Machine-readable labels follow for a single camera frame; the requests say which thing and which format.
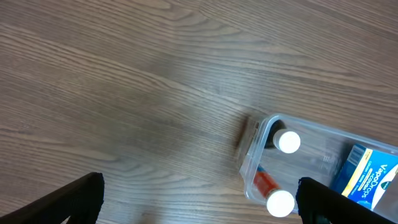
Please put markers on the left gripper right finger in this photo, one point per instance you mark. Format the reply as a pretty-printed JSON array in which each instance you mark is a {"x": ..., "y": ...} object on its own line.
[{"x": 318, "y": 204}]

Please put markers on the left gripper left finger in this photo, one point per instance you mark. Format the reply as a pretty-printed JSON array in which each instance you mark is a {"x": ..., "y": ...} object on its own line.
[{"x": 77, "y": 202}]

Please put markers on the black bottle white cap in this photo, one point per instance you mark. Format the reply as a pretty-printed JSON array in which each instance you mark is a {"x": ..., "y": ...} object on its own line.
[{"x": 282, "y": 138}]

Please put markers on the blue yellow VapoDrops box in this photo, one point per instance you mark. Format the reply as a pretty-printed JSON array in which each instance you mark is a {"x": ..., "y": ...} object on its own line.
[{"x": 366, "y": 175}]

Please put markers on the orange bottle white cap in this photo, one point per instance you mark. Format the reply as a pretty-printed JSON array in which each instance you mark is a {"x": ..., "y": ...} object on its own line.
[{"x": 279, "y": 202}]

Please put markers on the clear plastic container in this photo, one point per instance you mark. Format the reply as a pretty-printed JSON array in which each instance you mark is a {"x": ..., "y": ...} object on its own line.
[{"x": 321, "y": 155}]

